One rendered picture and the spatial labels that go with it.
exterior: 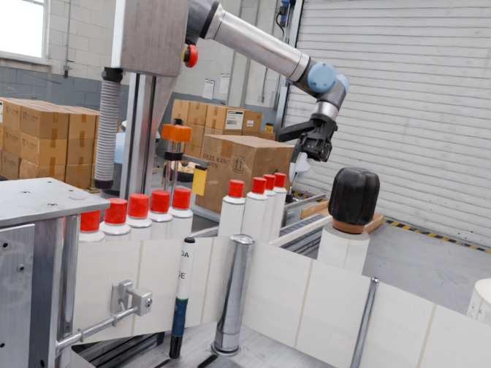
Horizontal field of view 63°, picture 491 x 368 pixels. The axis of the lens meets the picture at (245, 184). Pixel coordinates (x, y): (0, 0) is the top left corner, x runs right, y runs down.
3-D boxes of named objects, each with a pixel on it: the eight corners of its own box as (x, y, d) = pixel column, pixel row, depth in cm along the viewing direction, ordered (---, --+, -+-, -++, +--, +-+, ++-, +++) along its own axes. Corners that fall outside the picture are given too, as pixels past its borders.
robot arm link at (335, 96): (320, 76, 126) (342, 90, 128) (307, 105, 124) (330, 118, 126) (333, 66, 119) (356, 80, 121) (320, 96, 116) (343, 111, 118)
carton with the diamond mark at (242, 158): (242, 223, 138) (255, 146, 133) (193, 204, 152) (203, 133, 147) (288, 212, 162) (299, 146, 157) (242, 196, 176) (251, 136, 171)
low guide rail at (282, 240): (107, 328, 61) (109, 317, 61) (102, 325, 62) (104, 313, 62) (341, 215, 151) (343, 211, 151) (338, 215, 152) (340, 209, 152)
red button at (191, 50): (183, 41, 66) (201, 45, 67) (178, 43, 70) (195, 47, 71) (180, 65, 67) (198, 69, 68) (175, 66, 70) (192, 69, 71)
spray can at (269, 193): (260, 254, 105) (273, 178, 101) (243, 247, 107) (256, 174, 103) (269, 250, 109) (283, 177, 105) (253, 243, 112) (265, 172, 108)
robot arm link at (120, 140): (95, 189, 102) (98, 136, 98) (107, 176, 115) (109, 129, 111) (143, 193, 103) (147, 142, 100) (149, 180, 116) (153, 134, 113)
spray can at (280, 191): (271, 248, 110) (284, 177, 106) (255, 242, 113) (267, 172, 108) (280, 244, 114) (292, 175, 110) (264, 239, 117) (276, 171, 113)
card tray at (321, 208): (362, 238, 150) (364, 228, 149) (299, 218, 163) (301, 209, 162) (381, 223, 175) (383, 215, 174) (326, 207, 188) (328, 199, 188)
